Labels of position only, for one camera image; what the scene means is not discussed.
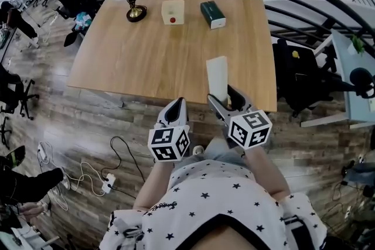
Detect white cable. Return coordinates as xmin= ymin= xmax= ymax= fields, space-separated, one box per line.
xmin=37 ymin=142 xmax=107 ymax=212

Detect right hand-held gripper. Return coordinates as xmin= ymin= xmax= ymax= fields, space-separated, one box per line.
xmin=207 ymin=84 xmax=274 ymax=151

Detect light blue plastic bag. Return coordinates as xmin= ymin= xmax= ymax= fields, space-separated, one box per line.
xmin=74 ymin=12 xmax=94 ymax=32

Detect white office desk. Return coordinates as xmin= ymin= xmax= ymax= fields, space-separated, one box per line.
xmin=299 ymin=28 xmax=375 ymax=130
xmin=0 ymin=26 xmax=39 ymax=64

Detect white box with red button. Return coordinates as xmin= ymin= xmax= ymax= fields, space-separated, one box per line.
xmin=161 ymin=0 xmax=186 ymax=26

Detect white table leg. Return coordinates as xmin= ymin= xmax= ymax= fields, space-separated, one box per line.
xmin=96 ymin=90 xmax=126 ymax=108

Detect person's star-print white shirt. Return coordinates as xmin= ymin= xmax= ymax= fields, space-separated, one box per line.
xmin=98 ymin=159 xmax=328 ymax=250

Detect person's left forearm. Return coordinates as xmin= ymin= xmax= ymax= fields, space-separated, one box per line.
xmin=132 ymin=159 xmax=177 ymax=212

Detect white power adapter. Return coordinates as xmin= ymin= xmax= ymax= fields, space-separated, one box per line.
xmin=37 ymin=141 xmax=50 ymax=161

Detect person's right forearm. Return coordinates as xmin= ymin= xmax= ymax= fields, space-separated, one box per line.
xmin=242 ymin=145 xmax=291 ymax=203

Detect person's denim shorts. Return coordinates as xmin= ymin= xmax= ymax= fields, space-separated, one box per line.
xmin=172 ymin=137 xmax=272 ymax=171

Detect black fabric item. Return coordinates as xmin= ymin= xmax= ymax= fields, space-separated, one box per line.
xmin=63 ymin=31 xmax=80 ymax=48

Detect white power strip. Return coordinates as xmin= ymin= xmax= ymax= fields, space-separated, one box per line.
xmin=101 ymin=173 xmax=116 ymax=194

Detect dark green tissue box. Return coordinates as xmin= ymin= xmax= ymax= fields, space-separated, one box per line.
xmin=200 ymin=0 xmax=227 ymax=30

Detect black cable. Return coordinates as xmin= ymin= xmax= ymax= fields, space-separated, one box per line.
xmin=109 ymin=135 xmax=148 ymax=200

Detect white rectangular block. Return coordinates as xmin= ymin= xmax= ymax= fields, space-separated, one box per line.
xmin=206 ymin=55 xmax=230 ymax=104

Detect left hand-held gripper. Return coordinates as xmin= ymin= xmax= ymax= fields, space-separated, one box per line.
xmin=147 ymin=97 xmax=192 ymax=163

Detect small green potted plant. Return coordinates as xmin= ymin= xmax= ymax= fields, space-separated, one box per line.
xmin=346 ymin=34 xmax=366 ymax=57

